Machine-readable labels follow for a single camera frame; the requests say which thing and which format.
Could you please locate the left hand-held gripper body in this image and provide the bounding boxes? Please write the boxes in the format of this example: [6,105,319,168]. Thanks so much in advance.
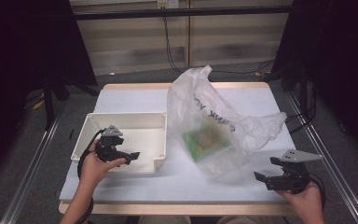
[94,124,125,163]

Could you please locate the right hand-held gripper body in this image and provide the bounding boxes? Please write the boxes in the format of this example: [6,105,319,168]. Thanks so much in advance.
[269,148,324,194]

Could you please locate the green snack packet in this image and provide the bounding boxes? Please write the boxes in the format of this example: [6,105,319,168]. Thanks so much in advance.
[181,119,233,162]

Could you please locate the translucent white plastic bag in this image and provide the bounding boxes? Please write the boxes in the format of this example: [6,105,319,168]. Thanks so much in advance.
[166,64,288,182]

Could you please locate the person's left hand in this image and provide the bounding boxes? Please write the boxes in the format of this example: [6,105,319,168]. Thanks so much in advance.
[79,139,128,188]

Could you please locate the person's right hand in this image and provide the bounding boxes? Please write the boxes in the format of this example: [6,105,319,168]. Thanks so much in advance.
[277,182,324,224]

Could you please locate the white plastic tray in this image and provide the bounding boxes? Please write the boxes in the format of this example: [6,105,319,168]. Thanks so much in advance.
[70,111,168,175]

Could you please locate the person's right leg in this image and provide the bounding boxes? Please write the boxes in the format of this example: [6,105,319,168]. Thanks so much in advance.
[215,216,291,224]

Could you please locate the wooden table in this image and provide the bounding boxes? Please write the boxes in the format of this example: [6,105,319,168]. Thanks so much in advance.
[58,81,320,217]

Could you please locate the black tripod stand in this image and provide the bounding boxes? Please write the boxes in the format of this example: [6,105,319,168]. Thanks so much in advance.
[41,73,101,132]

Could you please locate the black metal stand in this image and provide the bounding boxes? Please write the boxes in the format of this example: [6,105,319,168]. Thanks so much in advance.
[268,60,319,125]

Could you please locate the black curtain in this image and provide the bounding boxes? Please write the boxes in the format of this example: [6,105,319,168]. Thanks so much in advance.
[0,0,98,188]
[271,0,358,164]

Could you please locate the black horizontal bar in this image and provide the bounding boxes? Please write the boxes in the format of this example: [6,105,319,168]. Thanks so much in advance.
[74,5,294,21]

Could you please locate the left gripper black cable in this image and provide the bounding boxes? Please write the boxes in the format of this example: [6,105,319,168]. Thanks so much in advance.
[76,129,106,224]

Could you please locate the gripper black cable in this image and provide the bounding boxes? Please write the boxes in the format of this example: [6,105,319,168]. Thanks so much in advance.
[76,129,106,224]
[308,172,327,210]

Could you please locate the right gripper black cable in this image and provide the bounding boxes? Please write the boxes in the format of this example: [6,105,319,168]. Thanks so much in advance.
[308,172,327,210]

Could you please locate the metal floor rail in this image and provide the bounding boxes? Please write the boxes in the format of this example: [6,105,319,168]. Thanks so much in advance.
[286,92,358,224]
[0,102,67,224]

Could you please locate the black floor cables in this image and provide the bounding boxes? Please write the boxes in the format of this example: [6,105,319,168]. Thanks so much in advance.
[283,90,318,135]

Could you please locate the black wall cable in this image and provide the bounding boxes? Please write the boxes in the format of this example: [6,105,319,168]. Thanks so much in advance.
[162,16,276,76]

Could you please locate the wall power outlet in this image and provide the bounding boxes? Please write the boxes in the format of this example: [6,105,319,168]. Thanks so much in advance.
[156,0,181,10]

